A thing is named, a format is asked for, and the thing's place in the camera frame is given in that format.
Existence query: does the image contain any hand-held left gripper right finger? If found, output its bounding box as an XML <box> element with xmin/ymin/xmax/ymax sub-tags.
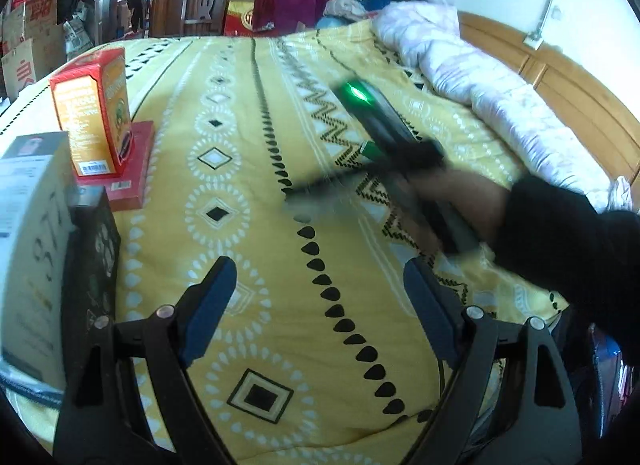
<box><xmin>403</xmin><ymin>256</ymin><xmax>586</xmax><ymax>465</ymax></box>

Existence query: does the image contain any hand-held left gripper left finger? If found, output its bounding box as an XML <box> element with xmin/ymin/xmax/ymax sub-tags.
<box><xmin>52</xmin><ymin>256</ymin><xmax>238</xmax><ymax>465</ymax></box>

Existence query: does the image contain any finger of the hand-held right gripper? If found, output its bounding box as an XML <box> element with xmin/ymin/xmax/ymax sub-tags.
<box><xmin>284</xmin><ymin>192</ymin><xmax>361</xmax><ymax>220</ymax></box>
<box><xmin>284</xmin><ymin>165</ymin><xmax>386</xmax><ymax>196</ymax></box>

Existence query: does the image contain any person's right forearm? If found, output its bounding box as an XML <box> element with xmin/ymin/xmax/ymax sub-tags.
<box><xmin>492</xmin><ymin>176</ymin><xmax>640</xmax><ymax>346</ymax></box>

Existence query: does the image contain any person's right hand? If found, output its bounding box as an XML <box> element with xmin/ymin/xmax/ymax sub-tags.
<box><xmin>410</xmin><ymin>167</ymin><xmax>512</xmax><ymax>256</ymax></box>

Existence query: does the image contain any white quilt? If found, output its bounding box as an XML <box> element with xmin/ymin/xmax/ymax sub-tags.
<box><xmin>372</xmin><ymin>0</ymin><xmax>633</xmax><ymax>210</ymax></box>

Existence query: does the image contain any black box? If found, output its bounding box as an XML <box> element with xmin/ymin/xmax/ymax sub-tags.
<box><xmin>62</xmin><ymin>187</ymin><xmax>122</xmax><ymax>341</ymax></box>

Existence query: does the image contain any red flat box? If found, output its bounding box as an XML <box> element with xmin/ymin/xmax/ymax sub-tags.
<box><xmin>80</xmin><ymin>120</ymin><xmax>156</xmax><ymax>213</ymax></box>

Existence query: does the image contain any wooden headboard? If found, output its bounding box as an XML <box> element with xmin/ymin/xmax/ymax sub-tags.
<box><xmin>457</xmin><ymin>10</ymin><xmax>640</xmax><ymax>196</ymax></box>

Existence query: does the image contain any red gift box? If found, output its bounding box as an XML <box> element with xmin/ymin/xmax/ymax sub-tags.
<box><xmin>222</xmin><ymin>0</ymin><xmax>258</xmax><ymax>36</ymax></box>

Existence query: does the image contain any white box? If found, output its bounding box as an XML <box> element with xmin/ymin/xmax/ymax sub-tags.
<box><xmin>0</xmin><ymin>131</ymin><xmax>76</xmax><ymax>386</ymax></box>

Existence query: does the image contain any wooden chair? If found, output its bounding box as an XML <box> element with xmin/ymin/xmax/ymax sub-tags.
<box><xmin>180</xmin><ymin>0</ymin><xmax>261</xmax><ymax>38</ymax></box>

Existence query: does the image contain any orange box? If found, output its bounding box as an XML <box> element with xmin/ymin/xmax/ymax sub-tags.
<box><xmin>49</xmin><ymin>47</ymin><xmax>133</xmax><ymax>178</ymax></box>

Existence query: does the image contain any printed plastic bag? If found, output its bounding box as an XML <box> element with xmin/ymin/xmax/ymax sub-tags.
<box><xmin>62</xmin><ymin>15</ymin><xmax>96</xmax><ymax>60</ymax></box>

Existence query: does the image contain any large cardboard box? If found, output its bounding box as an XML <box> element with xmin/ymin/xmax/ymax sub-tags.
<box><xmin>0</xmin><ymin>25</ymin><xmax>66</xmax><ymax>100</ymax></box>

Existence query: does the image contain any red printed cardboard box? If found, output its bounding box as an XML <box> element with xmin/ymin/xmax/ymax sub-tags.
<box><xmin>2</xmin><ymin>0</ymin><xmax>61</xmax><ymax>43</ymax></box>

